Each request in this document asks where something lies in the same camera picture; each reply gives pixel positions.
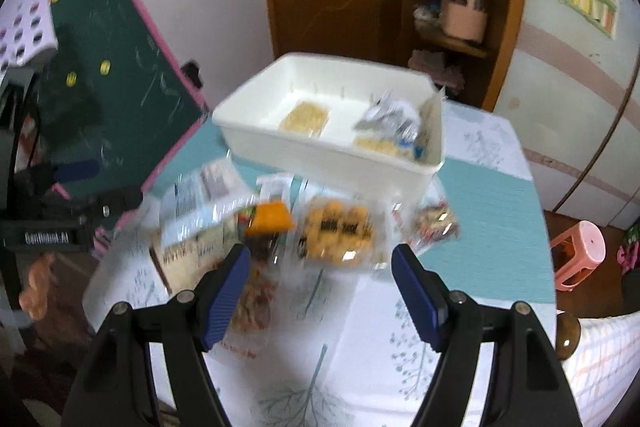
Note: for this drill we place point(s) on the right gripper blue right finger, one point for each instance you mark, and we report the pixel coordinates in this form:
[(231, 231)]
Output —
[(424, 295)]

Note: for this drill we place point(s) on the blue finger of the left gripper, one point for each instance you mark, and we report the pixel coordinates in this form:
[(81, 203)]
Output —
[(76, 171)]

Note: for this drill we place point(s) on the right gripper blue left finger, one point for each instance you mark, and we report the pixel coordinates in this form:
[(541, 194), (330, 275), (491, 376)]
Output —
[(220, 291)]

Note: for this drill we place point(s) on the dark dried fruit packet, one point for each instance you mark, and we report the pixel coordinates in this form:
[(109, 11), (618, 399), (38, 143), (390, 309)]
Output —
[(253, 311)]

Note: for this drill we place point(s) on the orange-topped snack packet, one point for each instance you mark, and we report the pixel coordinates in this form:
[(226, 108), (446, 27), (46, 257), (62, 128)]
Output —
[(271, 212)]

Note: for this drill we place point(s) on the beige biscuit box pack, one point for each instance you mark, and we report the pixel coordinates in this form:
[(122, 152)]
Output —
[(182, 265)]

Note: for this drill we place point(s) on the large clear blue-white snack bag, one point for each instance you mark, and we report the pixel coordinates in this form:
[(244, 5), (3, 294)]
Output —
[(201, 200)]

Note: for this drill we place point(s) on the mixed nuts small clear packet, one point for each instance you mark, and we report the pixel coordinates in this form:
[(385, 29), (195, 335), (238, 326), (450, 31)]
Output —
[(429, 225)]

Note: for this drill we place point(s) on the yellow puffs snack tray pack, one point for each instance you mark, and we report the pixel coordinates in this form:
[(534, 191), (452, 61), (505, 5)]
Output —
[(341, 233)]

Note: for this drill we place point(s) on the yellow crackers clear packet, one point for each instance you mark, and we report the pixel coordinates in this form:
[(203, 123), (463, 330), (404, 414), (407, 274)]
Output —
[(306, 118)]

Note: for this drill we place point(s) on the blue small snack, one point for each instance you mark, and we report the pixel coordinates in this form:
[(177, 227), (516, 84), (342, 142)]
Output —
[(411, 143)]

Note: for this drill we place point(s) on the white silver packet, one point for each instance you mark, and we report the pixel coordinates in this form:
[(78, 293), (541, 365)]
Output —
[(391, 118)]

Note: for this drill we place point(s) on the white red-edged snack bag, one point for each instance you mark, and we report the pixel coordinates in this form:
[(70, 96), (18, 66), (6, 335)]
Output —
[(243, 345)]

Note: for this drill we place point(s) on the yellow chips clear bag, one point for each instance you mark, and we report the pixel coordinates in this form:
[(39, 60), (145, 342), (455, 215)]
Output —
[(384, 147)]

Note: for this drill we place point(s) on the person's left hand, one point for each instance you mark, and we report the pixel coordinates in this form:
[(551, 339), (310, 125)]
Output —
[(34, 297)]

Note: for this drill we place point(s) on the teal table runner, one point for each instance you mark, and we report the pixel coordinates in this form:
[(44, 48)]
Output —
[(502, 251)]

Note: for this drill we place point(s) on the wooden chair knob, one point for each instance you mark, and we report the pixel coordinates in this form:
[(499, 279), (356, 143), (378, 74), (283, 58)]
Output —
[(568, 333)]

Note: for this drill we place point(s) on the white perforated board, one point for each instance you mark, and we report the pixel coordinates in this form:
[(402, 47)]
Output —
[(27, 34)]

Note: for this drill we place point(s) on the pink plastic stool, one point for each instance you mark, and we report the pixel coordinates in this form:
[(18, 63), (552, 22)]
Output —
[(576, 253)]

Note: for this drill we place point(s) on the white plastic storage bin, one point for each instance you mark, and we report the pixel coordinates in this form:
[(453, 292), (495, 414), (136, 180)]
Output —
[(250, 117)]

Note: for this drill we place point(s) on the folded pink cloths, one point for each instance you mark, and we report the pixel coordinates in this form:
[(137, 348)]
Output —
[(433, 65)]

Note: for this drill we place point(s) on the pink basket on shelf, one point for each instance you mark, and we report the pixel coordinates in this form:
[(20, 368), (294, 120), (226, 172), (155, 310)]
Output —
[(464, 19)]

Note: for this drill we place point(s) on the green chalkboard pink frame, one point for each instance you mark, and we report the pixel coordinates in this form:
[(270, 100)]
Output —
[(115, 94)]

